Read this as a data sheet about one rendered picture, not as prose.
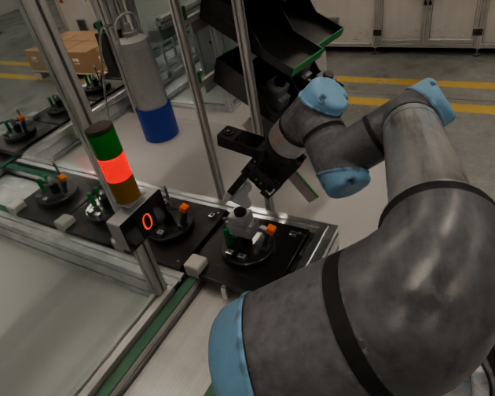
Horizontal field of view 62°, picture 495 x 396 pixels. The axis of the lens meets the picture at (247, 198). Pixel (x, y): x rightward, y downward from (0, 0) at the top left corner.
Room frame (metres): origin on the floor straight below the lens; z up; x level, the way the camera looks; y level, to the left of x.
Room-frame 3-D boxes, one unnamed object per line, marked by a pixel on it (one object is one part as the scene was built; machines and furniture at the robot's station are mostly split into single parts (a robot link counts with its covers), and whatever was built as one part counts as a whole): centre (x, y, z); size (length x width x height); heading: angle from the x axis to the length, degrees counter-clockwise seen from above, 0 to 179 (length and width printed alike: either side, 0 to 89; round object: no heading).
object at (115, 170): (0.67, 0.23, 1.34); 0.05 x 0.05 x 0.05
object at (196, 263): (0.73, 0.16, 0.97); 0.05 x 0.05 x 0.04; 54
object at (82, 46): (5.80, 1.82, 0.20); 1.20 x 0.80 x 0.41; 55
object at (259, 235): (0.75, 0.02, 0.98); 0.14 x 0.14 x 0.02
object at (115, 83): (2.16, 0.66, 1.01); 0.24 x 0.24 x 0.13; 54
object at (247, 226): (0.76, 0.03, 1.07); 0.08 x 0.04 x 0.07; 55
